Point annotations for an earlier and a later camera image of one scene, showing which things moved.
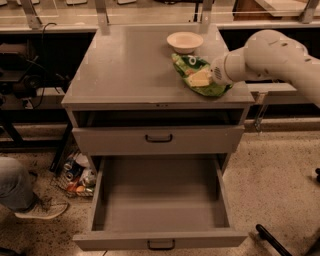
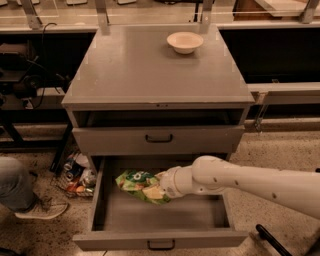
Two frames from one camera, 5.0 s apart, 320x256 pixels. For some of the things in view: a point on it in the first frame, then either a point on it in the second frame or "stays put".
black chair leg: [264, 233] stays put
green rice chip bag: [187, 66] to [133, 181]
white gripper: [218, 71] to [168, 184]
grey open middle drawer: [159, 203] stays put
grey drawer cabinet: [125, 98] stays put
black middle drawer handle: [163, 248] stays put
